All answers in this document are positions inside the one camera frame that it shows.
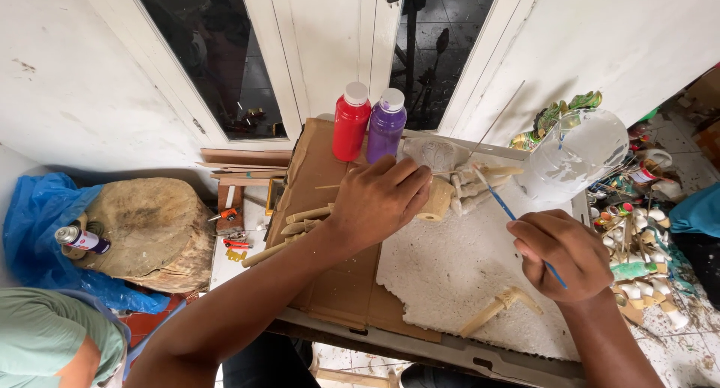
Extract person's left hand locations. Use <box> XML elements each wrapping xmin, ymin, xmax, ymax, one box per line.
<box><xmin>329</xmin><ymin>154</ymin><xmax>434</xmax><ymax>255</ymax></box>

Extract person's right hand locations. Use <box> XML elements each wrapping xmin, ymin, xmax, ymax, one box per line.
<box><xmin>506</xmin><ymin>209</ymin><xmax>615</xmax><ymax>306</ymax></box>

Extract bare wooden puppet cylinder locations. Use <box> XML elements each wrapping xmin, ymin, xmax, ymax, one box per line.
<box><xmin>417</xmin><ymin>177</ymin><xmax>455</xmax><ymax>223</ymax></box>

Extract blue handled paintbrush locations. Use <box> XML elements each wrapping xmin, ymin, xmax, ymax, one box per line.
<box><xmin>472</xmin><ymin>164</ymin><xmax>569</xmax><ymax>290</ymax></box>

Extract white carved foam block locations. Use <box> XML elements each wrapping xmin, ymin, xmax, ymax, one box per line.
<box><xmin>402</xmin><ymin>137</ymin><xmax>471</xmax><ymax>175</ymax></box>

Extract purple paint bottle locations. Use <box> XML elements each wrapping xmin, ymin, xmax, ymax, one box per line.
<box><xmin>366</xmin><ymin>88</ymin><xmax>407</xmax><ymax>164</ymax></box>

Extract red paint bottle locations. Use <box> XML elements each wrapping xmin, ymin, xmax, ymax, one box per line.
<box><xmin>332</xmin><ymin>81</ymin><xmax>372</xmax><ymax>163</ymax></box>

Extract bare wooden angled puppet piece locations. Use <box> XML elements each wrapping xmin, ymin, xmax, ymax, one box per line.
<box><xmin>458</xmin><ymin>287</ymin><xmax>545</xmax><ymax>339</ymax></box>

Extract white styrofoam sheet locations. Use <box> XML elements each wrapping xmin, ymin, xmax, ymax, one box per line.
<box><xmin>376</xmin><ymin>174</ymin><xmax>591</xmax><ymax>362</ymax></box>

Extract clear plastic water container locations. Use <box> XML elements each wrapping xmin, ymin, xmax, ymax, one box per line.
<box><xmin>516</xmin><ymin>108</ymin><xmax>630</xmax><ymax>203</ymax></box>

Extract white flat slat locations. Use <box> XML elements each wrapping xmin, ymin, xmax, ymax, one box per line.
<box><xmin>402</xmin><ymin>129</ymin><xmax>531</xmax><ymax>162</ymax></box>

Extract heap of puppet parts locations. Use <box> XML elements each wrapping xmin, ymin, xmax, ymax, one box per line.
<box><xmin>588</xmin><ymin>124</ymin><xmax>692</xmax><ymax>330</ymax></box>

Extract long thin wooden stick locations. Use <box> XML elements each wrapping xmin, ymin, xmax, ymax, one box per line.
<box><xmin>469</xmin><ymin>80</ymin><xmax>526</xmax><ymax>154</ymax></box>

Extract green gold puppet head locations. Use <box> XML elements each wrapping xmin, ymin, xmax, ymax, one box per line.
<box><xmin>509</xmin><ymin>90</ymin><xmax>603</xmax><ymax>153</ymax></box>

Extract brown cardboard sheet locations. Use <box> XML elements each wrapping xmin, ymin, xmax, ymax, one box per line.
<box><xmin>264</xmin><ymin>118</ymin><xmax>443</xmax><ymax>344</ymax></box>

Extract white framed glass door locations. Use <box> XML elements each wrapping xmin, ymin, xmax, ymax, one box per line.
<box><xmin>368</xmin><ymin>0</ymin><xmax>542</xmax><ymax>137</ymax></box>

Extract stack of wooden planks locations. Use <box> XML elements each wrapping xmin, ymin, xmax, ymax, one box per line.
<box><xmin>196</xmin><ymin>148</ymin><xmax>294</xmax><ymax>187</ymax></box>

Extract teal cloth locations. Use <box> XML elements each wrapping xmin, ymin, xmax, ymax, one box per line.
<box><xmin>668</xmin><ymin>182</ymin><xmax>720</xmax><ymax>238</ymax></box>

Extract person's dark trousers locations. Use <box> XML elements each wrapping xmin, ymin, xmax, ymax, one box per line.
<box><xmin>221</xmin><ymin>332</ymin><xmax>317</xmax><ymax>388</ymax></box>

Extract white framed glass window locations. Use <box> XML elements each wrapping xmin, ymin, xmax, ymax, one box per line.
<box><xmin>76</xmin><ymin>0</ymin><xmax>309</xmax><ymax>151</ymax></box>

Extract wooden tree stump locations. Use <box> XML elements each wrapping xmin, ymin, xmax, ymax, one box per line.
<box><xmin>61</xmin><ymin>177</ymin><xmax>218</xmax><ymax>294</ymax></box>

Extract spray can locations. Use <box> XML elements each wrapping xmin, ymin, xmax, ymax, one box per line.
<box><xmin>54</xmin><ymin>225</ymin><xmax>112</xmax><ymax>255</ymax></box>

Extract blue plastic bag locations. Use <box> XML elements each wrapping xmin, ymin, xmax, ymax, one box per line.
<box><xmin>3</xmin><ymin>172</ymin><xmax>171</xmax><ymax>316</ymax></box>

